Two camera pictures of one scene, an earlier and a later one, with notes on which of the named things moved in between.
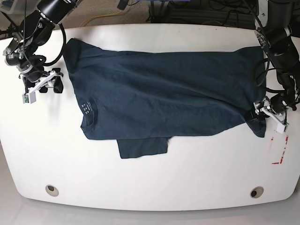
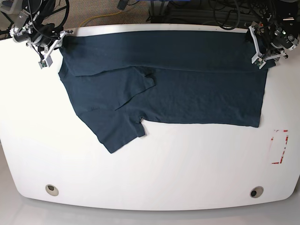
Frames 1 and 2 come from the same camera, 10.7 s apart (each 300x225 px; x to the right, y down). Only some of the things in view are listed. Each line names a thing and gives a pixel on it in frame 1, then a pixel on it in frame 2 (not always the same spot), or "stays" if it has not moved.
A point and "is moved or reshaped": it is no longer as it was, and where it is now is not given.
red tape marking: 283,151 stays
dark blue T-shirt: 140,99 is moved or reshaped
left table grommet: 51,190 stays
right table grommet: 256,192 stays
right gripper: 276,104 -> 280,37
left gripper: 32,66 -> 41,35
